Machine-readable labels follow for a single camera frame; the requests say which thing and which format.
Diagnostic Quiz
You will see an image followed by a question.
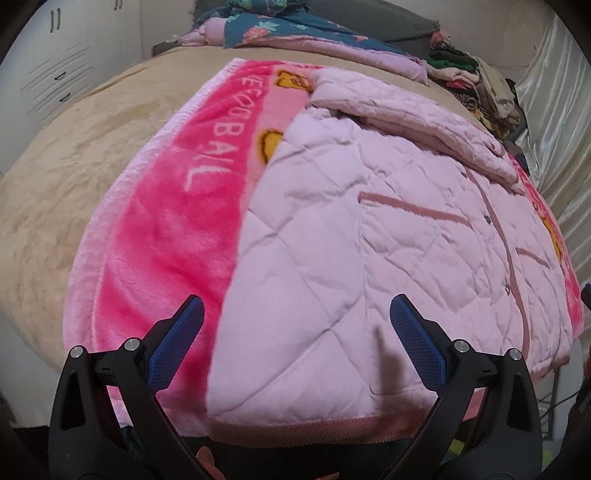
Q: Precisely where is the white satin curtain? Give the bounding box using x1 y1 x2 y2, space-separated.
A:
512 18 591 333

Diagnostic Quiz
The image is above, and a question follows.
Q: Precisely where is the pile of clothes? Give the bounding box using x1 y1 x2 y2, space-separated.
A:
427 30 529 139

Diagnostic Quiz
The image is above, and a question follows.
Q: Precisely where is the pink printed blanket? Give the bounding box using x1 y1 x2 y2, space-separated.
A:
62 58 583 425

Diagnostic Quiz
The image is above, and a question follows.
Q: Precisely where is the blue floral quilt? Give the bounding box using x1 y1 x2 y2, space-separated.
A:
187 0 430 86

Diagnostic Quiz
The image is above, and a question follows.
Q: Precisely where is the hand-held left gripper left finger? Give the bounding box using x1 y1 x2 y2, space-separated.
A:
47 294 206 480

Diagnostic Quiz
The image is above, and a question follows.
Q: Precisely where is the white wardrobe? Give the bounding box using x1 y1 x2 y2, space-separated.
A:
0 0 158 176

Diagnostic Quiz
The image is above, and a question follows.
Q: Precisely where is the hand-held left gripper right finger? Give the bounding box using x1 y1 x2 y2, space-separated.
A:
389 294 541 480

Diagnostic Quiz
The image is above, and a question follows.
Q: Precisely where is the pink quilted jacket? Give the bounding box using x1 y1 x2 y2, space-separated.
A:
205 68 575 437

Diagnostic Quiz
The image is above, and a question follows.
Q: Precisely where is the grey headboard cover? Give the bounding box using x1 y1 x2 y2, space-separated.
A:
305 0 439 44

